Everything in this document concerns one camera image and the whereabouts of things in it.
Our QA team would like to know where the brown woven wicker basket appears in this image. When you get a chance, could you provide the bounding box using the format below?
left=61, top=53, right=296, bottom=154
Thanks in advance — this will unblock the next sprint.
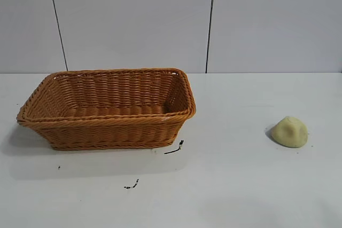
left=17, top=67, right=197, bottom=151

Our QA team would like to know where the pale yellow egg yolk pastry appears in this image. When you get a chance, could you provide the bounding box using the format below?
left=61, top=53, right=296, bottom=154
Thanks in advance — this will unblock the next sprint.
left=271, top=115, right=309, bottom=148

